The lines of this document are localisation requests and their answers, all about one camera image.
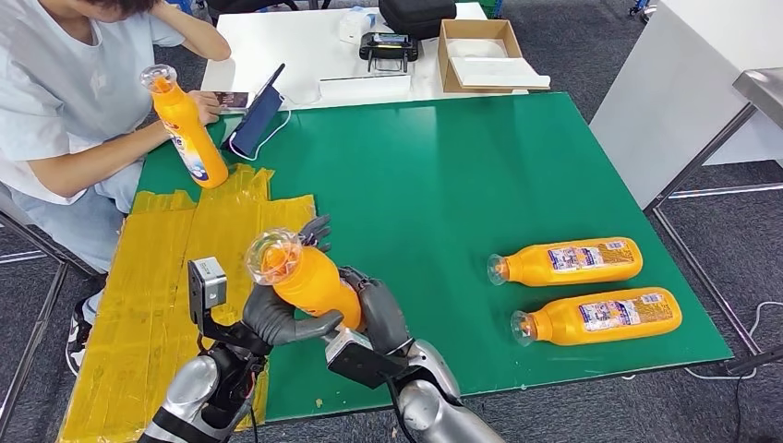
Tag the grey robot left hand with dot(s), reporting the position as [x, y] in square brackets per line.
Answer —
[275, 324]

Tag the person's right hand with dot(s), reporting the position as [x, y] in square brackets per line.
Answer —
[208, 107]

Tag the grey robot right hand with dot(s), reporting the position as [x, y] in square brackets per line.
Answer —
[385, 318]

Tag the smartphone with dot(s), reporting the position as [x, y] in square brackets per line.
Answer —
[235, 101]

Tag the orange detergent bottle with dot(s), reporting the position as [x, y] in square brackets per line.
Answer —
[526, 268]
[550, 327]
[318, 287]
[189, 140]

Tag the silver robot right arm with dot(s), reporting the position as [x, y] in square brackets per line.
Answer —
[428, 403]

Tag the person's right forearm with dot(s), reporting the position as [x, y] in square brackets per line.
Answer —
[98, 162]

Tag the person's left forearm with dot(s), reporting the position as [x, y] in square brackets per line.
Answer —
[196, 33]

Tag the tablet in blue case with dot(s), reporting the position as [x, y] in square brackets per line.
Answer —
[256, 122]

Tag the yellow taped sheet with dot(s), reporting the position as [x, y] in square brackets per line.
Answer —
[153, 275]

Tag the green top table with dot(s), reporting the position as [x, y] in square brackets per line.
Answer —
[428, 183]

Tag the person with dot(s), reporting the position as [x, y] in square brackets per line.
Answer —
[49, 92]

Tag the black handheld controller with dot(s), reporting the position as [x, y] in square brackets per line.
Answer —
[388, 48]

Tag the black zip case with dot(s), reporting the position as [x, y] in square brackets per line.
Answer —
[416, 16]

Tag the cardboard box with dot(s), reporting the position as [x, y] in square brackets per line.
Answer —
[445, 58]

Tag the white folded sheet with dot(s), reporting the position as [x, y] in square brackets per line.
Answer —
[495, 73]

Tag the white plastic bag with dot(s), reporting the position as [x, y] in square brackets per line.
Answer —
[480, 47]

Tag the green plastic crate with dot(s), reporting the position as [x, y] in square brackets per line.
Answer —
[483, 5]

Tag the large white table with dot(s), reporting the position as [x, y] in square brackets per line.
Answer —
[673, 92]

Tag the dark metal floor bar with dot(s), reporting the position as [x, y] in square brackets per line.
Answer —
[755, 362]

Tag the blue wheeled item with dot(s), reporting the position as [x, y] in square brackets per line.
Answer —
[639, 6]

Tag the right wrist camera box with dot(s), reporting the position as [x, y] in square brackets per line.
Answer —
[361, 364]

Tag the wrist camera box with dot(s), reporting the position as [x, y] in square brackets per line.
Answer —
[208, 284]
[361, 364]

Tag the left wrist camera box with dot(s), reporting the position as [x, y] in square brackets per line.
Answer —
[208, 284]

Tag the grey metal leg frame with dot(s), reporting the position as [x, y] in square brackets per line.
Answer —
[33, 342]

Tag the steel table frame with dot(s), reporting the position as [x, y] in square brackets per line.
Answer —
[764, 88]

